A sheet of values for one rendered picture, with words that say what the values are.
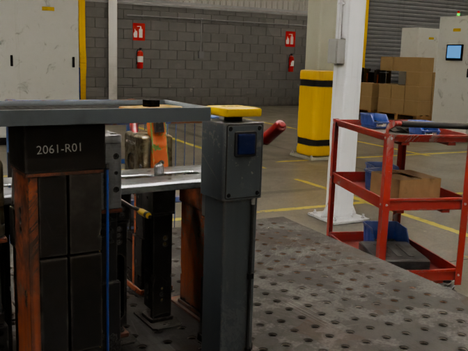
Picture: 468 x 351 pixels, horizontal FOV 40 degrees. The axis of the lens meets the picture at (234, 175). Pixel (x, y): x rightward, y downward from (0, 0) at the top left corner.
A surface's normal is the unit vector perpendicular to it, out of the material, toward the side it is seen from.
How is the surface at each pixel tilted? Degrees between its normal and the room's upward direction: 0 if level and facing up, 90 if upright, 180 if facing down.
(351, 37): 90
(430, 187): 90
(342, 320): 0
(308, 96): 90
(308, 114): 90
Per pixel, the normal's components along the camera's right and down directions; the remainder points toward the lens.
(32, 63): 0.47, 0.17
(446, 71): -0.88, 0.06
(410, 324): 0.03, -0.98
